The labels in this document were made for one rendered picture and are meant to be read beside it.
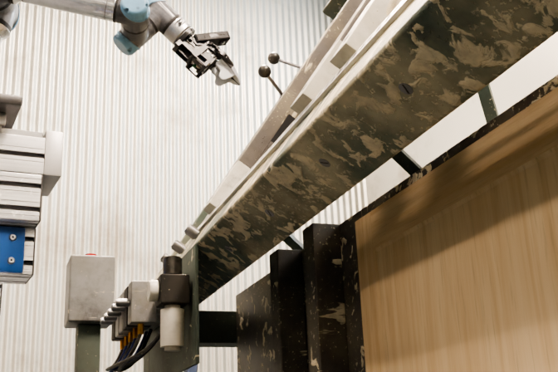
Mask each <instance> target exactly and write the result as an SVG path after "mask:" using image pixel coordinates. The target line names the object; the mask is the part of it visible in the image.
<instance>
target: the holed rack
mask: <svg viewBox="0 0 558 372"><path fill-rule="evenodd" d="M412 1H413V0H402V1H401V2H400V4H399V5H398V6H397V7H396V8H395V9H394V10H393V11H392V12H391V13H390V14H389V15H388V16H387V17H386V18H385V20H384V21H383V22H382V23H381V24H380V25H379V26H378V28H377V29H376V30H375V31H374V32H373V33H372V34H371V35H370V37H369V38H368V39H367V40H366V41H365V42H364V43H363V45H362V46H361V47H360V48H359V49H358V50H357V51H356V52H355V54H354V55H353V56H352V57H351V58H350V59H349V60H348V61H347V62H346V63H345V64H344V65H343V66H342V67H341V69H340V70H339V71H338V72H337V73H336V74H335V75H334V77H333V78H332V79H331V80H330V81H329V82H328V83H327V84H326V86H325V87H324V88H323V89H322V90H321V91H320V92H319V94H318V95H317V96H316V97H315V98H314V99H313V100H312V101H311V103H310V104H309V105H308V106H307V107H306V108H305V109H304V110H303V111H302V112H301V113H300V114H299V115H298V116H297V117H296V119H295V120H294V121H293V122H292V123H291V124H290V125H289V127H288V128H287V129H286V130H285V131H284V132H283V133H282V135H281V136H280V137H279V138H278V139H277V140H276V141H275V143H274V144H273V145H272V146H271V147H270V148H269V149H268V150H267V152H266V153H265V154H264V155H263V156H262V157H261V158H260V159H259V160H258V161H257V162H256V163H255V164H254V165H253V166H252V168H251V169H250V170H249V171H248V172H247V173H246V174H245V176H244V177H243V178H242V179H241V180H240V181H239V182H238V183H237V185H236V186H235V187H234V188H233V189H232V190H231V191H230V193H229V194H228V195H227V196H226V197H225V198H224V199H223V201H222V202H221V203H220V204H219V205H218V206H217V207H216V208H215V209H214V210H213V211H212V212H211V213H210V214H209V215H208V217H207V218H206V219H205V220H204V221H203V222H202V223H201V225H200V226H199V227H198V230H200V231H201V230H202V229H203V228H204V227H205V226H206V225H207V224H208V222H209V221H210V220H211V219H212V218H213V217H214V216H215V215H216V214H217V213H218V211H219V210H220V209H221V208H222V207H223V206H224V205H225V204H226V203H227V202H228V200H229V199H230V198H231V197H232V196H233V195H234V194H235V193H236V192H237V191H238V190H239V189H240V188H241V187H242V186H243V185H244V184H245V183H246V182H247V180H248V179H249V178H250V177H251V176H252V175H253V174H254V173H255V172H256V171H257V169H258V168H259V167H260V166H261V165H262V164H263V163H264V162H265V161H266V160H267V158H268V157H269V156H270V155H271V154H272V153H273V152H274V151H275V150H276V149H277V147H278V146H279V145H280V144H281V143H282V142H283V141H284V140H285V139H286V137H287V136H288V135H289V134H290V133H291V132H292V131H293V130H294V129H295V128H296V127H297V126H298V125H299V124H300V123H301V122H302V121H303V120H304V119H305V118H306V116H307V115H308V114H309V113H310V112H311V111H312V110H313V109H314V108H315V107H316V105H317V104H318V103H319V102H320V101H321V100H322V99H323V98H324V97H325V96H326V94H327V93H328V92H329V91H330V90H331V89H332V88H333V87H334V86H335V84H336V83H337V82H338V81H339V80H340V79H341V78H342V77H343V76H344V75H345V73H346V72H347V71H348V70H349V69H350V68H351V67H352V66H353V65H354V64H355V63H356V62H357V61H358V60H359V59H360V58H361V57H362V56H363V55H364V54H365V52H366V51H367V50H368V49H369V48H370V47H371V46H372V45H373V44H374V43H375V41H376V40H377V39H378V38H379V37H380V36H381V35H382V34H383V33H384V32H385V30H386V29H387V28H388V27H389V26H390V25H391V24H392V23H393V22H394V21H395V19H396V18H397V17H398V16H399V15H400V14H401V13H402V12H403V11H404V10H405V8H406V7H407V6H408V5H409V4H410V3H411V2H412Z"/></svg>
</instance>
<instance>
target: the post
mask: <svg viewBox="0 0 558 372"><path fill-rule="evenodd" d="M74 372H100V324H78V326H77V327H76V347H75V368H74Z"/></svg>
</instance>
